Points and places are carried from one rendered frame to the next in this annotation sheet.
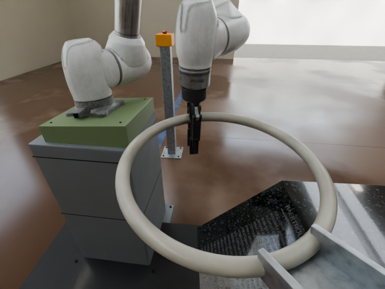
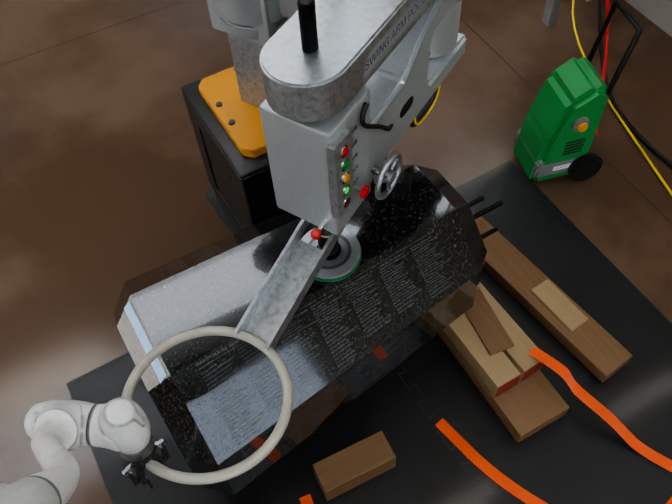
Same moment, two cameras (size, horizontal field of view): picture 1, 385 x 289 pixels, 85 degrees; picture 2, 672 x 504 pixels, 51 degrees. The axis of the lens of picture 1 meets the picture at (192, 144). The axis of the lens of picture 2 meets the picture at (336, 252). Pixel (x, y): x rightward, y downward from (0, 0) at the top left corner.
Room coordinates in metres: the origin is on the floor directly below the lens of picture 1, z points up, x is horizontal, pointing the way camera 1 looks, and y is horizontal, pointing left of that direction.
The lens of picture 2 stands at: (0.49, 0.82, 2.79)
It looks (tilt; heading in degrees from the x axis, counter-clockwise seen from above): 56 degrees down; 238
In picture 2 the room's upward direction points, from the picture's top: 4 degrees counter-clockwise
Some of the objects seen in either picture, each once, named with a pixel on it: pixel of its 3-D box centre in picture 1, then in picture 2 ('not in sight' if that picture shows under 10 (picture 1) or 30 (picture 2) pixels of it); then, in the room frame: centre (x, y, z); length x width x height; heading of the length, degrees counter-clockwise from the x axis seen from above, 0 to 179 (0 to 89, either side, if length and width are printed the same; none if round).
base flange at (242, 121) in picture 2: not in sight; (273, 96); (-0.48, -1.15, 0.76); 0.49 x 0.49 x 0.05; 85
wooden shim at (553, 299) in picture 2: not in sight; (559, 304); (-1.10, 0.07, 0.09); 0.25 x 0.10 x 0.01; 88
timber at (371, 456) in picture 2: not in sight; (354, 465); (0.03, 0.10, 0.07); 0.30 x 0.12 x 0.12; 171
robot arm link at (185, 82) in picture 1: (194, 76); (135, 442); (0.61, -0.01, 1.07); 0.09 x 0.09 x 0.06
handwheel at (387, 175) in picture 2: not in sight; (378, 171); (-0.35, -0.26, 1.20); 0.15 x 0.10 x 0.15; 23
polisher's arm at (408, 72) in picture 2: not in sight; (392, 77); (-0.56, -0.46, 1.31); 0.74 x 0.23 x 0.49; 23
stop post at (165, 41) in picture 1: (169, 102); not in sight; (1.77, 0.21, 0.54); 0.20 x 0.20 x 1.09; 85
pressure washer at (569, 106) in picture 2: not in sight; (571, 98); (-1.74, -0.59, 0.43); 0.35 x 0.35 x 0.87; 70
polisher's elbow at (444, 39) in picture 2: not in sight; (429, 16); (-0.80, -0.58, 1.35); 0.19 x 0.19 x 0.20
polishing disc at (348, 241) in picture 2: not in sight; (328, 251); (-0.20, -0.32, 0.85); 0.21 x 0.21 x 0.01
